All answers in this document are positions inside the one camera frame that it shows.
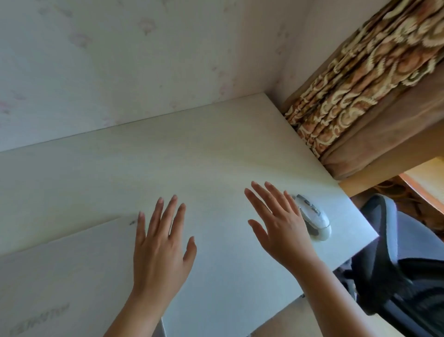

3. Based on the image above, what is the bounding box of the person's right hand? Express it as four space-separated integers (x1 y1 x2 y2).
244 181 321 276

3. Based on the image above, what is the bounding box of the person's left hand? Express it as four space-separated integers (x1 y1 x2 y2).
133 195 197 303

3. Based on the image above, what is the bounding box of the person's left forearm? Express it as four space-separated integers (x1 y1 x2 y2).
103 293 171 337

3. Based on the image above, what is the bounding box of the person's right forearm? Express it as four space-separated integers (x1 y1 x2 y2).
296 258 379 337

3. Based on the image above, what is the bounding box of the white computer mouse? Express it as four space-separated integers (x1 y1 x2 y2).
291 193 332 241

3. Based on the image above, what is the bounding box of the white flat board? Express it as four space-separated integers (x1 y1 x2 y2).
0 215 166 337

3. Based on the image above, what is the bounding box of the black grey office chair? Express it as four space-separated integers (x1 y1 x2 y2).
337 193 444 337

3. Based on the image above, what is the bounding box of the plain brown curtain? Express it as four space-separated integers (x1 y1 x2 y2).
318 62 444 181

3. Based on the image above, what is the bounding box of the orange wooden furniture edge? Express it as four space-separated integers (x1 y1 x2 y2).
398 156 444 216

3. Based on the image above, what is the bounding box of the patterned brown swirl curtain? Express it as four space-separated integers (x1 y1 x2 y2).
284 0 444 159

